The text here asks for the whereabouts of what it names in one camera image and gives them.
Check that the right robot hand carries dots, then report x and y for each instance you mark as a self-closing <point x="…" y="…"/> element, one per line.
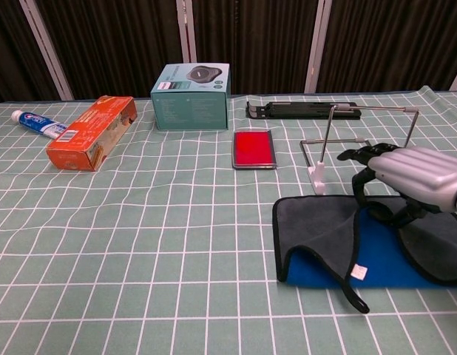
<point x="409" y="170"/>

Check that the grey and blue towel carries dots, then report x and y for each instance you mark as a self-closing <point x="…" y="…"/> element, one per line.
<point x="317" y="222"/>

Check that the black pleated curtain panel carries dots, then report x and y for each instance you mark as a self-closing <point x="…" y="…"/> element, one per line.
<point x="250" y="40"/>
<point x="121" y="44"/>
<point x="14" y="55"/>
<point x="391" y="44"/>

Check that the black folding stand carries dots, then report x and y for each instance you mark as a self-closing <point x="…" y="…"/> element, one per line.
<point x="295" y="111"/>

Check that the red ink pad case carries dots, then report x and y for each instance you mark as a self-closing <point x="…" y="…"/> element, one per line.
<point x="252" y="148"/>

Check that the teal speaker box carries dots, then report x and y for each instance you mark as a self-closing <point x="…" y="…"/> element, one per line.
<point x="191" y="111"/>

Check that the green checkered tablecloth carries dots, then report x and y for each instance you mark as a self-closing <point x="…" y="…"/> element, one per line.
<point x="176" y="259"/>

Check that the orange carton box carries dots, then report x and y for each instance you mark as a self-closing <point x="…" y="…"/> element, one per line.
<point x="91" y="129"/>

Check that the blue white toothpaste tube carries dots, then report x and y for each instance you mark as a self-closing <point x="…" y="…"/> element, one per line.
<point x="36" y="122"/>

